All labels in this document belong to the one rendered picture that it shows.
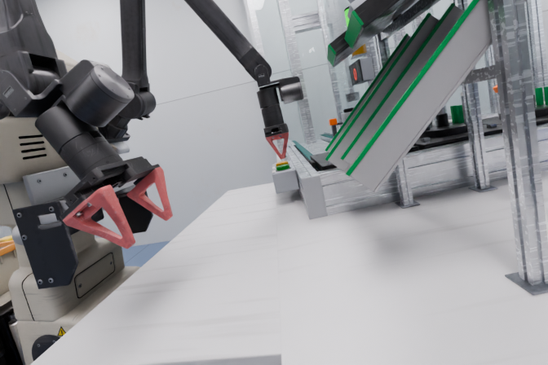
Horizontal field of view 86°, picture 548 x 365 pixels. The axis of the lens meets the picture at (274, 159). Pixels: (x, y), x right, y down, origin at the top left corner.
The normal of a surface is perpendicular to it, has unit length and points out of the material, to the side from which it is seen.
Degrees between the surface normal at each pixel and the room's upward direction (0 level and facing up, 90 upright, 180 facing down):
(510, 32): 90
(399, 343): 0
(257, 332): 0
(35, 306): 90
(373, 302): 0
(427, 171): 90
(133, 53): 99
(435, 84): 90
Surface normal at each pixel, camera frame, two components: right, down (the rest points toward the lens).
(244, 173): -0.15, 0.15
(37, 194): 0.97, -0.18
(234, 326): -0.21, -0.97
